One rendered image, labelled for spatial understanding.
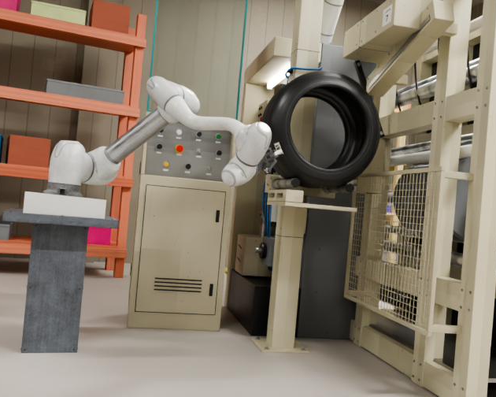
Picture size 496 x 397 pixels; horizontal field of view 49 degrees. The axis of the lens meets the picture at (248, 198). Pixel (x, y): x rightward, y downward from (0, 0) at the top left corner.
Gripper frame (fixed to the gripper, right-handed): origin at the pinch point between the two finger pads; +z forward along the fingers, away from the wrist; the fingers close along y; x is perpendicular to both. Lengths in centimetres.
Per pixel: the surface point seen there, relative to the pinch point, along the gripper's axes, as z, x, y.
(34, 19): 109, -238, -182
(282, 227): 26, -32, 40
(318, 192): 43, -12, 31
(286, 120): 9.7, 7.0, -12.0
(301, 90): 18.9, 15.2, -21.8
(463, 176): 12, 72, 39
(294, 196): 3.3, -2.2, 22.8
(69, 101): 112, -245, -108
